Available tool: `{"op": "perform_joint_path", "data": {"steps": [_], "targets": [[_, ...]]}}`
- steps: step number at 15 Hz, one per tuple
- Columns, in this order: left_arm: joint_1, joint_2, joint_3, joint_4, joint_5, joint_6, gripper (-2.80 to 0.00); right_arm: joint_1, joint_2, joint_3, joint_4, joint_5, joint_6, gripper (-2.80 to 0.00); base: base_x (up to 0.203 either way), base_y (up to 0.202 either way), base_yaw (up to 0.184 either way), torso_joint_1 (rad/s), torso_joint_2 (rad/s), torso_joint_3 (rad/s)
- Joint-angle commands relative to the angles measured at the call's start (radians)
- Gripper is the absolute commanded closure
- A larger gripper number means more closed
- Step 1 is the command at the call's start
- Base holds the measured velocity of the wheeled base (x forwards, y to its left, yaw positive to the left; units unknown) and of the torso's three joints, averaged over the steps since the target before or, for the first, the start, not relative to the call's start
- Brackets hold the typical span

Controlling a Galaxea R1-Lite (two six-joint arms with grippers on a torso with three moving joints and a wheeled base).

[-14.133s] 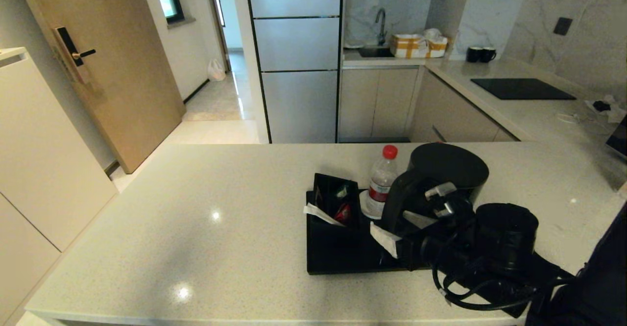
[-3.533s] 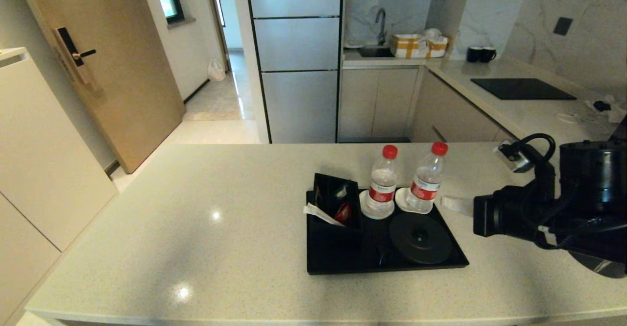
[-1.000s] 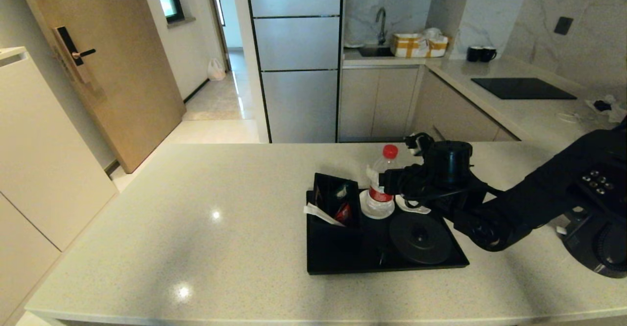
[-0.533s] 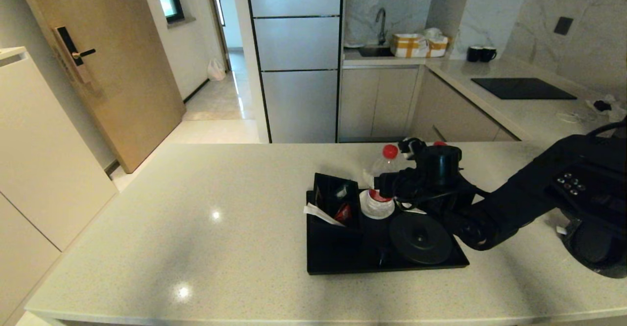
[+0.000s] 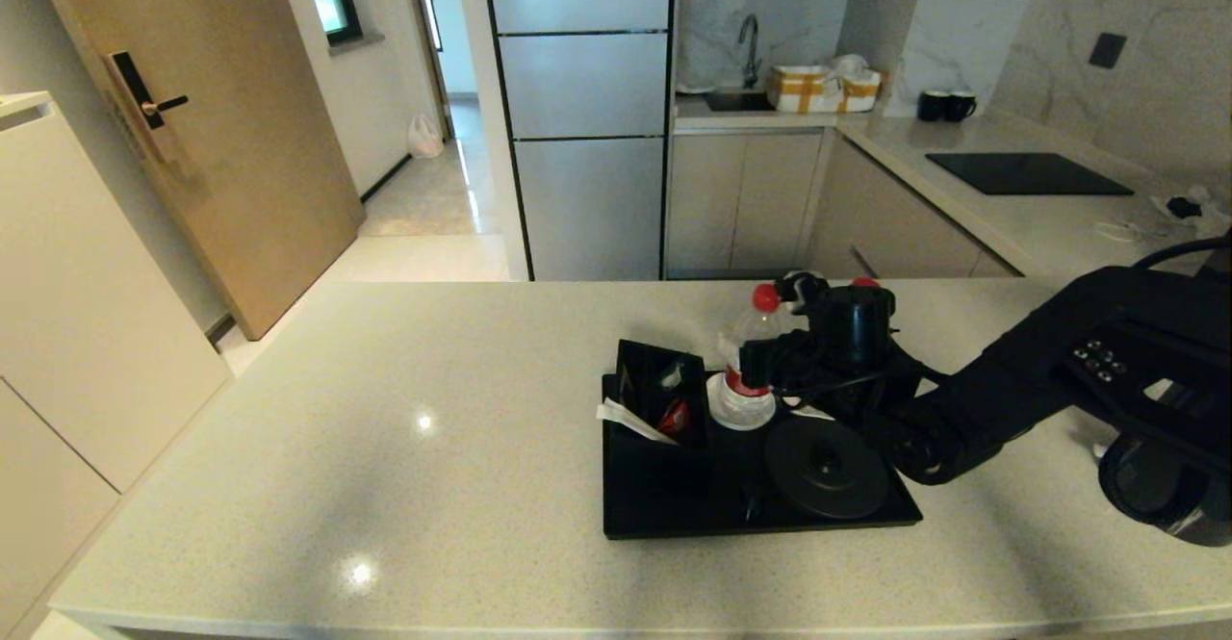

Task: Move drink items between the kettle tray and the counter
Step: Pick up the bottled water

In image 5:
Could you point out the white plastic bag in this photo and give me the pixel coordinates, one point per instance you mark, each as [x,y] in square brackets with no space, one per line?
[424,138]

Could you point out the white crumpled cloth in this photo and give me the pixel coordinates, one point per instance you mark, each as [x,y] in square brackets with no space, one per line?
[1213,221]

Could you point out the black rectangular serving tray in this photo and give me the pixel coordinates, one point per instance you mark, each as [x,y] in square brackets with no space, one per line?
[674,510]

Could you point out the black wall socket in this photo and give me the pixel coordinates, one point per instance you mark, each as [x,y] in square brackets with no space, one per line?
[1108,50]

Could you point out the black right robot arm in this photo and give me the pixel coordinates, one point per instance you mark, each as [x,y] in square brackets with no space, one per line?
[1020,380]

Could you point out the dark grey electric kettle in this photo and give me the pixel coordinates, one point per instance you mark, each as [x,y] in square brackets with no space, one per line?
[1155,500]

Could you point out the white round saucer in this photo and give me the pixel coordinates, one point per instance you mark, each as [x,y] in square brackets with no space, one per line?
[813,413]
[714,407]

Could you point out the packets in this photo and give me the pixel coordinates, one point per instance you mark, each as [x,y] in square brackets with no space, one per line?
[671,375]

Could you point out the white box yellow tape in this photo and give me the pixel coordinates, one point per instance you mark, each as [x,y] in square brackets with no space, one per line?
[861,91]
[801,89]

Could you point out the white tall cabinet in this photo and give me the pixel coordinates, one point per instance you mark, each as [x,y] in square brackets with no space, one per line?
[87,332]

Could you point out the black mug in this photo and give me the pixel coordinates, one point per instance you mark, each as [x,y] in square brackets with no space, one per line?
[930,106]
[959,107]

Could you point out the beige sink base cabinet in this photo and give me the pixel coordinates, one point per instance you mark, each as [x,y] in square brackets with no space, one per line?
[741,200]

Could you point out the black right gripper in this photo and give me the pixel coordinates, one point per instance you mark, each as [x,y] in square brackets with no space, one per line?
[857,332]

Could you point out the dark kitchen faucet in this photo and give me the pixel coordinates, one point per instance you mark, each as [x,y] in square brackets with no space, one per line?
[749,41]

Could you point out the black induction cooktop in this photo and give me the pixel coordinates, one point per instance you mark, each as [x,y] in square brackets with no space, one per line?
[1028,173]

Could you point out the black sachet holder box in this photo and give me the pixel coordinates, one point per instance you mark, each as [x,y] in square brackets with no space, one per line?
[630,356]

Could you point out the brown wooden door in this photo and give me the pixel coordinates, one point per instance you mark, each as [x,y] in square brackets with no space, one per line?
[241,159]

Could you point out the white paper stick packet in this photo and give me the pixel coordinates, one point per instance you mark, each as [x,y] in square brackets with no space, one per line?
[626,417]

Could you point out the beige cooktop base cabinet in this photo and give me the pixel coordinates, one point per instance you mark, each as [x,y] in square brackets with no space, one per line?
[895,224]

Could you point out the brown coffee sachet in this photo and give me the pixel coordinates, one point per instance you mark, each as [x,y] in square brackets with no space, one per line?
[628,390]

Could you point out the silver refrigerator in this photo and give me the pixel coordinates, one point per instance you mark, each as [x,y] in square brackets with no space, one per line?
[587,140]

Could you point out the black round kettle base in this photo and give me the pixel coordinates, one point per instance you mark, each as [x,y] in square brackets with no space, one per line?
[828,476]

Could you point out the kitchen sink basin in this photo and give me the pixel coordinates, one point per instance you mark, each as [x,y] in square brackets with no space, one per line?
[736,101]

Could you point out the red sachet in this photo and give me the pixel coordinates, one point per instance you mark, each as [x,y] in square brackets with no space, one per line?
[674,419]

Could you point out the black power adapter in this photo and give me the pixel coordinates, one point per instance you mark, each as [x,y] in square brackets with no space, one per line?
[1184,207]

